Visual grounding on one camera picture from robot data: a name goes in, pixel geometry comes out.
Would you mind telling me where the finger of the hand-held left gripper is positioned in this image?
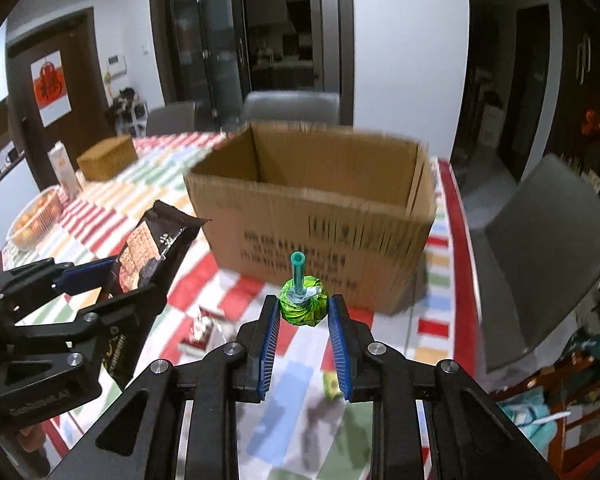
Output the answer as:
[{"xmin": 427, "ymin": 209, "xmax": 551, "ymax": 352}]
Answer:
[
  {"xmin": 0, "ymin": 255, "xmax": 122, "ymax": 320},
  {"xmin": 9, "ymin": 284, "xmax": 170, "ymax": 368}
]

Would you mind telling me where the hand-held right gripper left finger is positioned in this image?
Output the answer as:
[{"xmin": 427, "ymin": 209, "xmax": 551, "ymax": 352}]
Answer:
[{"xmin": 47, "ymin": 295, "xmax": 284, "ymax": 480}]

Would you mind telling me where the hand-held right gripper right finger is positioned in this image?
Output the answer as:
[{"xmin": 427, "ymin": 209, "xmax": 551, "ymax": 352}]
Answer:
[{"xmin": 327, "ymin": 294, "xmax": 562, "ymax": 480}]

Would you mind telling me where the green foil lollipop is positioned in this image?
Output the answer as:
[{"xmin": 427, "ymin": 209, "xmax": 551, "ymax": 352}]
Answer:
[{"xmin": 279, "ymin": 252, "xmax": 330, "ymax": 327}]

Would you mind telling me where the dark brown cracker packet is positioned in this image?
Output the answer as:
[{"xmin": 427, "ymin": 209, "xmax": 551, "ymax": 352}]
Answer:
[{"xmin": 101, "ymin": 199, "xmax": 212, "ymax": 394}]

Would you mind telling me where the brown cardboard box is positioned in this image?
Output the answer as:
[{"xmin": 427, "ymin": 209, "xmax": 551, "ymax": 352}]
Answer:
[{"xmin": 182, "ymin": 119, "xmax": 439, "ymax": 315}]

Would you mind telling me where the light green small packet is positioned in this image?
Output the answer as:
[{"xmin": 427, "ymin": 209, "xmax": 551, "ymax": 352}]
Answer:
[{"xmin": 321, "ymin": 370, "xmax": 347, "ymax": 402}]

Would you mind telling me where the red pink snack packet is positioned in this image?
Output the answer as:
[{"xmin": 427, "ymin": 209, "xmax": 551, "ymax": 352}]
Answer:
[{"xmin": 179, "ymin": 306, "xmax": 227, "ymax": 357}]

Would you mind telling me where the plastic bowl of oranges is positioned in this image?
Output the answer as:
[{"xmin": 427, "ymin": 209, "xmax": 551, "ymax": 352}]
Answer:
[{"xmin": 7, "ymin": 184, "xmax": 64, "ymax": 252}]

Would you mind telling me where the white orange carton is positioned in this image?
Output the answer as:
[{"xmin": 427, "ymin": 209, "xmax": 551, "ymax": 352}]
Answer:
[{"xmin": 47, "ymin": 142, "xmax": 84, "ymax": 197}]

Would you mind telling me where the woven wicker box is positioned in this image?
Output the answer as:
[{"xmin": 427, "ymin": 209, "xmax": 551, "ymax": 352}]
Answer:
[{"xmin": 76, "ymin": 134, "xmax": 140, "ymax": 182}]

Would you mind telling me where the small white toy shelf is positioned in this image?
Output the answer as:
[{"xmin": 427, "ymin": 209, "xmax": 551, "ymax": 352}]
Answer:
[{"xmin": 110, "ymin": 87, "xmax": 149, "ymax": 136}]

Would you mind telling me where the red white door poster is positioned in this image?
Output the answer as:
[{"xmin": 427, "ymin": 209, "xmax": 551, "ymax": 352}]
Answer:
[{"xmin": 29, "ymin": 49, "xmax": 74, "ymax": 128}]

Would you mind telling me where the teal cloth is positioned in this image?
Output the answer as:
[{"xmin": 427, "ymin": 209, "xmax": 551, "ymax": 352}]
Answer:
[{"xmin": 499, "ymin": 386, "xmax": 572, "ymax": 442}]

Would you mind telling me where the brown wooden door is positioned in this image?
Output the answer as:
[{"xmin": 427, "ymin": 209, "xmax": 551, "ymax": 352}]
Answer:
[{"xmin": 5, "ymin": 7, "xmax": 113, "ymax": 162}]

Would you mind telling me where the large grey dining chair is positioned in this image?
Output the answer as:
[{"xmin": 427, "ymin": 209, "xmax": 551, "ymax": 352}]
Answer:
[{"xmin": 472, "ymin": 153, "xmax": 600, "ymax": 374}]

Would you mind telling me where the wooden chair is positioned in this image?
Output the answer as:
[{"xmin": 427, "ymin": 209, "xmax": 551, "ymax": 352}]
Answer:
[{"xmin": 494, "ymin": 354, "xmax": 600, "ymax": 467}]

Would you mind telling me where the dark green garment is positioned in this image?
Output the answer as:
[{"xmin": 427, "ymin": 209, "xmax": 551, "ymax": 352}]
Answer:
[{"xmin": 569, "ymin": 326, "xmax": 600, "ymax": 362}]

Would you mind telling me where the dark framed glass sliding door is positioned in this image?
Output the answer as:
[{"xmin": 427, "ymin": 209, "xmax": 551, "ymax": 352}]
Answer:
[{"xmin": 149, "ymin": 0, "xmax": 354, "ymax": 127}]

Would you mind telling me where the white floor box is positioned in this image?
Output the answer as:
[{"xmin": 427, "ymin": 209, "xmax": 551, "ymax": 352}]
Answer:
[{"xmin": 479, "ymin": 104, "xmax": 504, "ymax": 149}]

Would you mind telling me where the brown wardrobe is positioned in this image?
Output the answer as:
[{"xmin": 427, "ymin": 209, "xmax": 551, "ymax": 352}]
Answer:
[{"xmin": 547, "ymin": 0, "xmax": 600, "ymax": 182}]

